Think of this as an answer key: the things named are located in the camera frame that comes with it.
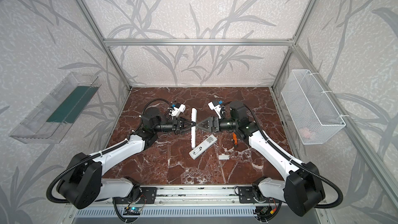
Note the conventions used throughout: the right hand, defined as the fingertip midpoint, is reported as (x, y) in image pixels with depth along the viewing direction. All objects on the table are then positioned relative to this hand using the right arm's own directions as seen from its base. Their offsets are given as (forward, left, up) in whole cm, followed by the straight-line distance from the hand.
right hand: (201, 122), depth 70 cm
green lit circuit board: (-31, +33, -27) cm, 53 cm away
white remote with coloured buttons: (+1, +4, +2) cm, 4 cm away
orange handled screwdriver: (+4, -19, -25) cm, 31 cm away
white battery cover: (-7, -12, -27) cm, 30 cm away
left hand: (-2, +3, 0) cm, 3 cm away
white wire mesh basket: (-4, -46, +9) cm, 47 cm away
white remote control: (-5, +5, -25) cm, 26 cm away
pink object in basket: (-2, -50, -5) cm, 50 cm away
